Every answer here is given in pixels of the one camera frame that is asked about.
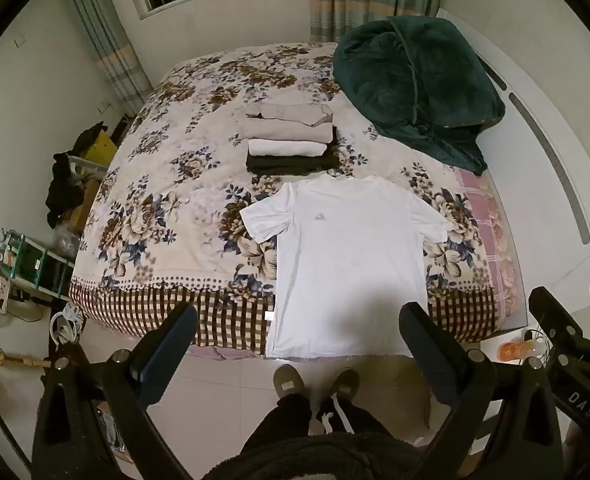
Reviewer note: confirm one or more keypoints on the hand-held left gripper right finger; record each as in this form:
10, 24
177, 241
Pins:
427, 347

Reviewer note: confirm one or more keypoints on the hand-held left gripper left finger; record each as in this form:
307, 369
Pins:
167, 346

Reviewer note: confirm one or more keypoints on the white t-shirt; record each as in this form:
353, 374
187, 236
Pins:
347, 265

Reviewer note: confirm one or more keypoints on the black clothes pile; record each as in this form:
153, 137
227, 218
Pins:
64, 190

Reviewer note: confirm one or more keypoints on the orange drink bottle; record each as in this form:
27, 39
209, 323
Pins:
520, 351

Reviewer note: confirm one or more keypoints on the white nightstand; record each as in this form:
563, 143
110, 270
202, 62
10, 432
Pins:
495, 345

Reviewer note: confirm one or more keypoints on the pink checked bed sheet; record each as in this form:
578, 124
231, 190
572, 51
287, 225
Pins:
495, 240

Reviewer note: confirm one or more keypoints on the grey slipper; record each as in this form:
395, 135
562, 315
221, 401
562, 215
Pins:
344, 385
287, 382

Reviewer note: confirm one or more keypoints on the person's legs in black pants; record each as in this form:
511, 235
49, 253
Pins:
285, 420

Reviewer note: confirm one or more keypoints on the floral bed blanket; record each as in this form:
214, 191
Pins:
185, 200

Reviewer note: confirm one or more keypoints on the green storage rack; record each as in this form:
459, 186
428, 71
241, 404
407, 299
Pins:
37, 265

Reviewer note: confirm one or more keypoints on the black fuzzy robe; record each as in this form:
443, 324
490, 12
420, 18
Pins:
315, 460

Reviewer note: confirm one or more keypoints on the straw broom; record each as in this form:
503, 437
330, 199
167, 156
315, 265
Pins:
5, 359

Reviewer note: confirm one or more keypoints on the cardboard box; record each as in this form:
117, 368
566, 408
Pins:
82, 205

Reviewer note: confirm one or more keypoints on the white curved headboard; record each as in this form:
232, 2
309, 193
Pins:
550, 125

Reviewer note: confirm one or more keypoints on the yellow box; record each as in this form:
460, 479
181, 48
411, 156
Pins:
100, 152

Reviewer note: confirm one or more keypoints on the black folded garment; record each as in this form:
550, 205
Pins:
290, 164

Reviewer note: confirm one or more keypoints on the white folded garment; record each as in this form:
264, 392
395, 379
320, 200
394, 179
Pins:
287, 147

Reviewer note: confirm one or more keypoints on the beige folded garment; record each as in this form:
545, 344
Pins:
292, 132
290, 111

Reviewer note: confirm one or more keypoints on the dark green fleece blanket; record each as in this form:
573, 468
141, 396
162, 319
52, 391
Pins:
415, 85

